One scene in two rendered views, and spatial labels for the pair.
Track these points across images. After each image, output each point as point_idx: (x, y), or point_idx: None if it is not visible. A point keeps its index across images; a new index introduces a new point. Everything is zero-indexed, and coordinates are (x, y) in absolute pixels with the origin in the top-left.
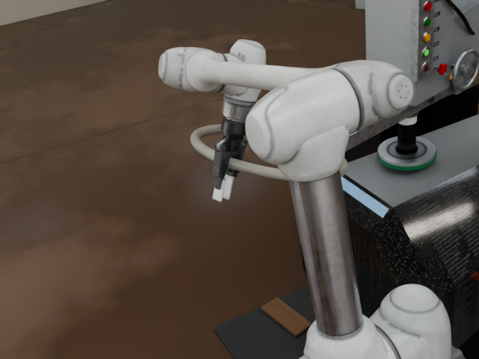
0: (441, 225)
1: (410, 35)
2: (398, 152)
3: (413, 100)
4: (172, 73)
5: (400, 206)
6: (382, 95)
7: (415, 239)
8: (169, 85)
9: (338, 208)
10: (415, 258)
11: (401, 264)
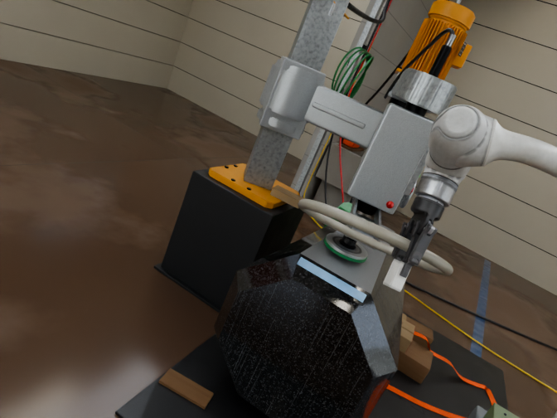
0: (385, 308)
1: (416, 159)
2: (346, 247)
3: (394, 209)
4: (481, 134)
5: (372, 294)
6: None
7: (381, 321)
8: (455, 148)
9: None
10: (383, 337)
11: (373, 342)
